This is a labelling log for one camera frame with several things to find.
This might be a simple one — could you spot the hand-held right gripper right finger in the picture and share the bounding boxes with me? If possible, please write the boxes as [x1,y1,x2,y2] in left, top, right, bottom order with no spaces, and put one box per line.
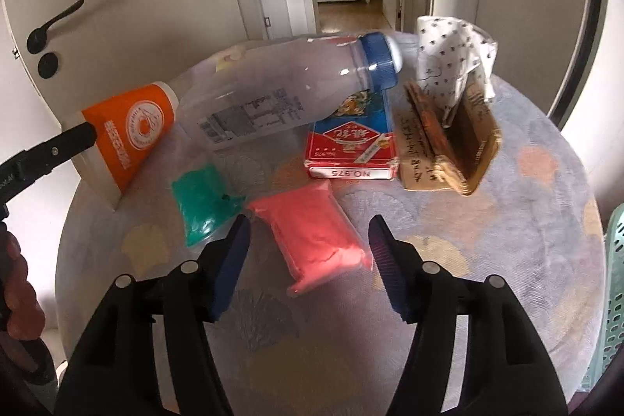
[368,214,569,416]

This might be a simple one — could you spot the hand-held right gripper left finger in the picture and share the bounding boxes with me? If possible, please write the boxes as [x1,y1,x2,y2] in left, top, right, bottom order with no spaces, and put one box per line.
[53,214,252,416]

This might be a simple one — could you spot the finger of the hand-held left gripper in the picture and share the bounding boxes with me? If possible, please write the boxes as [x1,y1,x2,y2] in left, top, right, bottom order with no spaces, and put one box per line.
[0,124,98,202]

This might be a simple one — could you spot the green clay packet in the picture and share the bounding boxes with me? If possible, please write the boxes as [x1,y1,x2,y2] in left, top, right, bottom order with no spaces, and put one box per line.
[170,163,247,248]

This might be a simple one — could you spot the orange paper cup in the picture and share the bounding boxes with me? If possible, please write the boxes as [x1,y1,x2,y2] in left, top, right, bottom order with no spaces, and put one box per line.
[73,81,180,208]

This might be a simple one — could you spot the pink clay packet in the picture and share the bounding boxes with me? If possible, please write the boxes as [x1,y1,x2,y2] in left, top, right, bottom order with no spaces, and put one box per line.
[246,179,374,298]

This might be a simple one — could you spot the brown cardboard box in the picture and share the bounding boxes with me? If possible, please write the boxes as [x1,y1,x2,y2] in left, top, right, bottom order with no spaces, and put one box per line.
[397,79,504,196]

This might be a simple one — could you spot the colourful clothes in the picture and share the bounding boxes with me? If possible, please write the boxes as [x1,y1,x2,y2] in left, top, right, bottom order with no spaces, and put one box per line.
[302,87,401,182]

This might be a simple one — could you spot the clear plastic bottle blue cap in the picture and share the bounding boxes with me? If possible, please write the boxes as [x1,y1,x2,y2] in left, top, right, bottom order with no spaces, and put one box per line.
[176,31,405,154]

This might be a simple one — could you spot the teal plastic basket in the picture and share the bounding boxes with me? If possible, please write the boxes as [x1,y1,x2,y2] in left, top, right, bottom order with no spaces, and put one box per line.
[578,202,624,392]

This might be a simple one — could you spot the white patterned paper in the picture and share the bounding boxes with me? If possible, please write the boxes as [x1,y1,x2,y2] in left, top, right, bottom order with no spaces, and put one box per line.
[415,15,499,127]

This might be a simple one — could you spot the person's left hand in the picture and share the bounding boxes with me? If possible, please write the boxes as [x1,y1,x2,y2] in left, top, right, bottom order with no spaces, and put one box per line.
[0,221,46,343]

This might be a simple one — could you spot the black door lock knob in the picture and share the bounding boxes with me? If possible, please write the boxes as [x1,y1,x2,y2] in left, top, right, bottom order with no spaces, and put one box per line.
[37,52,60,80]

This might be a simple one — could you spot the black door handle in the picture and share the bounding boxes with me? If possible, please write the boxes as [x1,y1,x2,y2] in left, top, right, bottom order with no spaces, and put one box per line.
[26,0,86,55]

